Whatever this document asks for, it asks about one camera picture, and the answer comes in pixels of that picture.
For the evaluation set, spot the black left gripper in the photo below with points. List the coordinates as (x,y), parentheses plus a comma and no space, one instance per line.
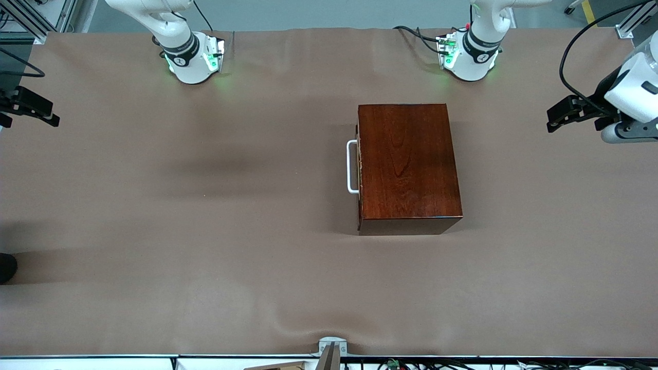
(602,96)

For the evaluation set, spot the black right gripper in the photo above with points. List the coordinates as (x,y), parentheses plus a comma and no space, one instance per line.
(11,102)

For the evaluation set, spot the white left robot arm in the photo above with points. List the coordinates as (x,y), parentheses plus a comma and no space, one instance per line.
(475,56)

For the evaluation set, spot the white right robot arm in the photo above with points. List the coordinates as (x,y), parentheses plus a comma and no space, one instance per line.
(180,56)

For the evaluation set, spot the dark wooden drawer cabinet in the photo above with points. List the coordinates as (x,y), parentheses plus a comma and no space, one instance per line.
(408,164)

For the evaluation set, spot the black round object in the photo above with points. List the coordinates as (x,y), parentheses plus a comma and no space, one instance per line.
(6,268)

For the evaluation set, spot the brown table cover sheet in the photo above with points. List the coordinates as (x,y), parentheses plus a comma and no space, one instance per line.
(205,282)

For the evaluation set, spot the brown cardboard piece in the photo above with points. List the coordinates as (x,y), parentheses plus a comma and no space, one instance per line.
(277,366)

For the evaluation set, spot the aluminium frame profile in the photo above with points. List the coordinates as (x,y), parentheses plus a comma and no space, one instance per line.
(635,20)
(67,13)

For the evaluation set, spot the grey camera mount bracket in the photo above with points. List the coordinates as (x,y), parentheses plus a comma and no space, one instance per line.
(331,349)

